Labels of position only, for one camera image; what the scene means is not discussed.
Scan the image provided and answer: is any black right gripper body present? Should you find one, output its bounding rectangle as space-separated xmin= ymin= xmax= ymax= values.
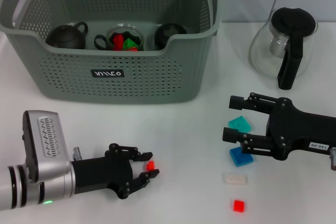
xmin=266 ymin=97 xmax=336 ymax=161

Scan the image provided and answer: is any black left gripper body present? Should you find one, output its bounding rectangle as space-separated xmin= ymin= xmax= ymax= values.
xmin=70 ymin=144 xmax=134 ymax=200

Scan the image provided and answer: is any green toy brick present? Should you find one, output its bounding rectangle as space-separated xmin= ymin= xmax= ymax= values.
xmin=122 ymin=37 xmax=139 ymax=49

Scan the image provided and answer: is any dark red curved toy piece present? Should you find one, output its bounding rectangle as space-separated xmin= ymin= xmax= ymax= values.
xmin=111 ymin=34 xmax=124 ymax=51

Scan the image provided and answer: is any grey perforated storage bin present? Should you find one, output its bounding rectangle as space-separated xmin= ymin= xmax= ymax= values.
xmin=0 ymin=0 xmax=224 ymax=105

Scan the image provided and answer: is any blue square toy plate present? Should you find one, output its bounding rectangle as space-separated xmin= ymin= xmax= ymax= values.
xmin=229 ymin=147 xmax=255 ymax=167

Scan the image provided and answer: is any teal square toy plate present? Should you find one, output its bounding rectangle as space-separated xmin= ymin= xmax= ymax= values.
xmin=227 ymin=115 xmax=252 ymax=133

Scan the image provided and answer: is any white toy brick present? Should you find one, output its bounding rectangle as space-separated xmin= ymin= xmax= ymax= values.
xmin=222 ymin=173 xmax=249 ymax=186

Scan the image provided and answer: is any red square toy brick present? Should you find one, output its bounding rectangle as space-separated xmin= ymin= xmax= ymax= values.
xmin=230 ymin=199 xmax=248 ymax=213

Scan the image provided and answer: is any black clay teapot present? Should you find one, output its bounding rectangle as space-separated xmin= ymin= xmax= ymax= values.
xmin=46 ymin=21 xmax=89 ymax=50

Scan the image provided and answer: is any silver cable connector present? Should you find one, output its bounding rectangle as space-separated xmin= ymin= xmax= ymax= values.
xmin=329 ymin=148 xmax=336 ymax=171
xmin=72 ymin=146 xmax=83 ymax=161

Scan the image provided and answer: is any glass teapot black handle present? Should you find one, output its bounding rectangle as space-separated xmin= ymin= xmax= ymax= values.
xmin=248 ymin=7 xmax=319 ymax=91

